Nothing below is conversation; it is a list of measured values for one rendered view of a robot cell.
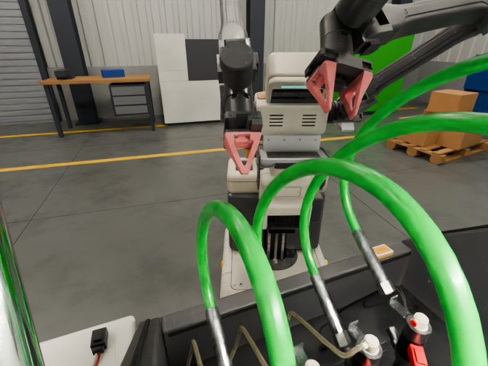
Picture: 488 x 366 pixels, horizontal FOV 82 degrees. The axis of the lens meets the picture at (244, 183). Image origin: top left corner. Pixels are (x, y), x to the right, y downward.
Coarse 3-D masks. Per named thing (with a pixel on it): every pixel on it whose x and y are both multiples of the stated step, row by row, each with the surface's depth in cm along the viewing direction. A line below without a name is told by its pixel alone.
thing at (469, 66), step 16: (464, 64) 25; (480, 64) 24; (432, 80) 28; (448, 80) 27; (400, 96) 32; (416, 96) 31; (384, 112) 34; (368, 128) 37; (352, 160) 42; (352, 208) 44; (352, 224) 43
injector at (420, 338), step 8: (408, 320) 36; (392, 328) 39; (408, 328) 35; (392, 336) 39; (400, 336) 37; (408, 336) 35; (416, 336) 35; (424, 336) 34; (392, 344) 39; (400, 344) 37; (408, 344) 36; (416, 344) 35; (424, 344) 35; (400, 352) 37; (400, 360) 38; (408, 360) 37
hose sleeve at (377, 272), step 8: (352, 232) 43; (360, 232) 42; (360, 240) 42; (368, 240) 42; (360, 248) 42; (368, 248) 41; (368, 256) 41; (376, 256) 41; (368, 264) 41; (376, 264) 40; (376, 272) 40; (384, 272) 40; (376, 280) 40; (384, 280) 39
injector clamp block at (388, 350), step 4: (388, 340) 46; (380, 344) 45; (384, 344) 45; (388, 344) 45; (384, 348) 45; (388, 348) 45; (392, 348) 45; (384, 352) 44; (388, 352) 44; (392, 352) 44; (384, 356) 44; (388, 356) 44; (392, 356) 44; (380, 360) 43; (384, 360) 43; (388, 360) 43; (392, 360) 43; (336, 364) 42; (340, 364) 42; (380, 364) 42; (384, 364) 42; (388, 364) 42; (392, 364) 42
